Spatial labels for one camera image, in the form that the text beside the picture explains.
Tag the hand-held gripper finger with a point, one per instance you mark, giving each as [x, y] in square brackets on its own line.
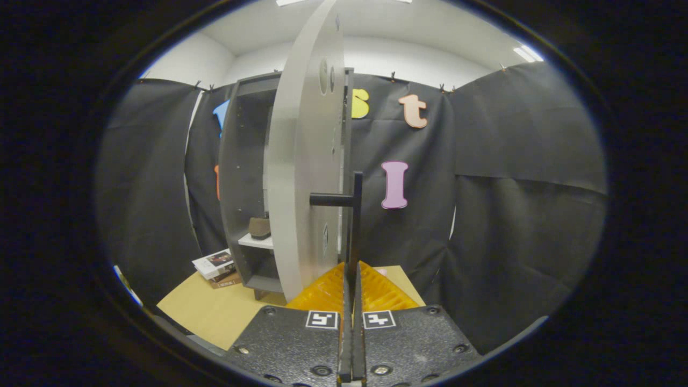
[346, 344]
[359, 344]

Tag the brown fuzzy shoe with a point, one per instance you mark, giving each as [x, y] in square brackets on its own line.
[259, 228]

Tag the grey shoe cabinet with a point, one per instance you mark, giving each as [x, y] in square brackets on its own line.
[242, 161]

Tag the brown book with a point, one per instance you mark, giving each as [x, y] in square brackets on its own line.
[228, 281]

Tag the white book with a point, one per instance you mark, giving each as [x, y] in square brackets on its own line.
[212, 263]

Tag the black backdrop cloth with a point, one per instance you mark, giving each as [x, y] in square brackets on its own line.
[510, 242]

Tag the small ceiling light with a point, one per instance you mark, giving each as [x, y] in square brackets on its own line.
[528, 54]

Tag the long ceiling light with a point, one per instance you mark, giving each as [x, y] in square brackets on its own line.
[290, 2]

